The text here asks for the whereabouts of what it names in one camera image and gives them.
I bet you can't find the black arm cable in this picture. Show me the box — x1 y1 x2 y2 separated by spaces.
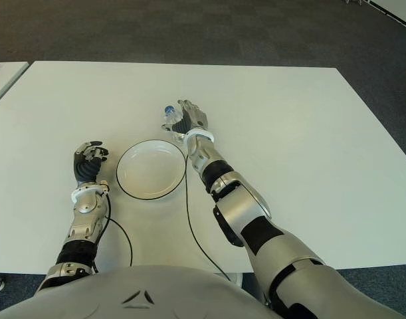
93 192 134 270
185 156 232 280

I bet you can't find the white plate with black rim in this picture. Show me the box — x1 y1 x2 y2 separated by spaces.
116 138 187 201

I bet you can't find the grey robot torso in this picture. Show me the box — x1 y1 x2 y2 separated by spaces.
0 264 282 319

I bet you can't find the clear water bottle blue cap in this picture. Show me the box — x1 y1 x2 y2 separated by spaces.
162 104 190 144

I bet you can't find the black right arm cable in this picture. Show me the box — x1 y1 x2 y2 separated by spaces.
185 156 232 280

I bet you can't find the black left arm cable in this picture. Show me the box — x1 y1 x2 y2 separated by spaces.
93 192 134 270

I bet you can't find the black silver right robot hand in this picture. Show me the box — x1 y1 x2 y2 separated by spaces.
161 98 209 135

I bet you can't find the white board panel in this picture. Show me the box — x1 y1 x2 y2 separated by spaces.
368 0 406 34

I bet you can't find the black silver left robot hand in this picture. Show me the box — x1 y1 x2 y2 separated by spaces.
72 141 110 185

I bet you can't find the small white table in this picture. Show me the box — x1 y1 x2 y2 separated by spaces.
0 62 30 109

